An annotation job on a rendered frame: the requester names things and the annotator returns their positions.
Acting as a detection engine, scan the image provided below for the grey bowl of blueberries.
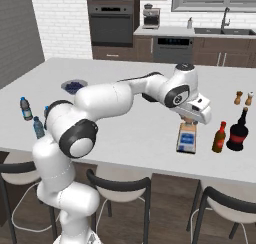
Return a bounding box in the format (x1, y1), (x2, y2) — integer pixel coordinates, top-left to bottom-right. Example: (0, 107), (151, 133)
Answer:
(60, 79), (89, 96)

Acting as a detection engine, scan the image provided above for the dark bottle with red label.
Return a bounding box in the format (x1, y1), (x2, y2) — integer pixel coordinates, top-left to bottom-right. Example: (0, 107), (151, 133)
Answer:
(226, 106), (250, 152)

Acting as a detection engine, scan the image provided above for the brown salt shaker white top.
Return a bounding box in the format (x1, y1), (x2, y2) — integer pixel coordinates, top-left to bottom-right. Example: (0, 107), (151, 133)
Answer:
(244, 91), (255, 107)

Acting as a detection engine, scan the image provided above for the brown base cupboards run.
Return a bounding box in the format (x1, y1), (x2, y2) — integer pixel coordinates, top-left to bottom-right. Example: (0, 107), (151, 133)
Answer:
(133, 34), (256, 69)

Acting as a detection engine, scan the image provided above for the black and white stool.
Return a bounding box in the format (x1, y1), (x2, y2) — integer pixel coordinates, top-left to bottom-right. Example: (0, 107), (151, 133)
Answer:
(0, 151), (58, 244)
(86, 164), (152, 244)
(185, 179), (256, 244)

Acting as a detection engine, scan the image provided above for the brown pepper shaker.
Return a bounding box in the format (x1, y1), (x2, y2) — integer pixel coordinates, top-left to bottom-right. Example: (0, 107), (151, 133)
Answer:
(233, 90), (244, 106)

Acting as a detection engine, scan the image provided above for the dark sink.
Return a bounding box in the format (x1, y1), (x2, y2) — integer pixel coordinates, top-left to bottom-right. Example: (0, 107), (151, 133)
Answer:
(193, 27), (256, 36)

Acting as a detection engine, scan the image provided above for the amber bottle with red cap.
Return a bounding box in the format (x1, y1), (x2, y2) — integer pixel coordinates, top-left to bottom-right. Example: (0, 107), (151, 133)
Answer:
(211, 120), (228, 154)

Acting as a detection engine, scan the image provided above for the dark grey dishwasher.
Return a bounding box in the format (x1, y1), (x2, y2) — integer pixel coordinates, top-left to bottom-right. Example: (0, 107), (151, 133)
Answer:
(152, 36), (195, 64)

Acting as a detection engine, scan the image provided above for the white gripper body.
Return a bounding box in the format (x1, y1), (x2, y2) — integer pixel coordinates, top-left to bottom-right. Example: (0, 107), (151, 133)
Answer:
(172, 102), (213, 126)

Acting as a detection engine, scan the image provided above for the silver coffee machine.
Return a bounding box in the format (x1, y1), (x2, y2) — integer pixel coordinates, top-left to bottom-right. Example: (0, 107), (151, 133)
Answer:
(142, 2), (162, 30)

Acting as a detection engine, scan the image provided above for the grey tap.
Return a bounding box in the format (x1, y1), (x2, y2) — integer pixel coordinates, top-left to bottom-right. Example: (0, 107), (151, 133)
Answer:
(219, 6), (232, 35)

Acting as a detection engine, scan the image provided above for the dark built-in oven stack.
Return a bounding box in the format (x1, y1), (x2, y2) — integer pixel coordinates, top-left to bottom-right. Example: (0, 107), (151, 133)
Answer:
(85, 0), (141, 61)

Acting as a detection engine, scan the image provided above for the tan bottle with blue label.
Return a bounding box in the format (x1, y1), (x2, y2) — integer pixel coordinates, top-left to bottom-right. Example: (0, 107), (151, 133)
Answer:
(176, 120), (198, 155)

